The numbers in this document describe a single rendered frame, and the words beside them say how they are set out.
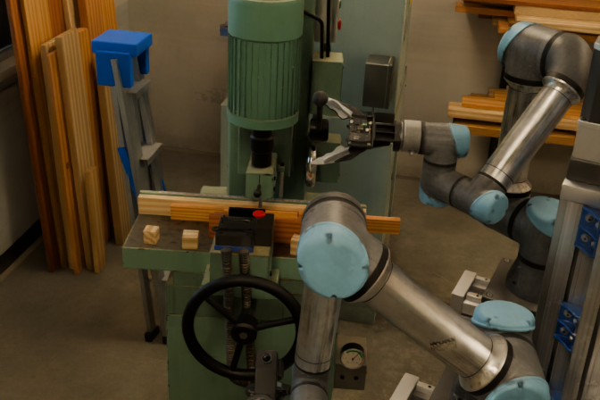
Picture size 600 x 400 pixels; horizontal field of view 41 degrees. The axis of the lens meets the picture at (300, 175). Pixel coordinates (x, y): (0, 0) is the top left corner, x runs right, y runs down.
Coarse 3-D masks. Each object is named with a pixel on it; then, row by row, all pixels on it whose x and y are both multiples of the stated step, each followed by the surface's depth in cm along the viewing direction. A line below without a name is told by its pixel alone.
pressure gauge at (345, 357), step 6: (342, 348) 201; (348, 348) 199; (354, 348) 198; (360, 348) 199; (342, 354) 199; (348, 354) 199; (354, 354) 199; (360, 354) 199; (342, 360) 200; (348, 360) 200; (354, 360) 200; (360, 360) 200; (348, 366) 201; (354, 366) 200; (360, 366) 200
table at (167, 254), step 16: (144, 224) 207; (160, 224) 208; (176, 224) 208; (192, 224) 208; (208, 224) 209; (128, 240) 199; (160, 240) 200; (176, 240) 200; (208, 240) 201; (128, 256) 197; (144, 256) 197; (160, 256) 197; (176, 256) 197; (192, 256) 196; (208, 256) 196; (272, 256) 196; (288, 256) 196; (208, 272) 193; (272, 272) 195; (288, 272) 197; (240, 288) 188
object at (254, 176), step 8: (272, 160) 206; (248, 168) 201; (256, 168) 202; (264, 168) 202; (272, 168) 202; (248, 176) 199; (256, 176) 199; (264, 176) 199; (272, 176) 199; (248, 184) 200; (256, 184) 200; (264, 184) 200; (272, 184) 200; (248, 192) 201; (264, 192) 201; (272, 192) 201
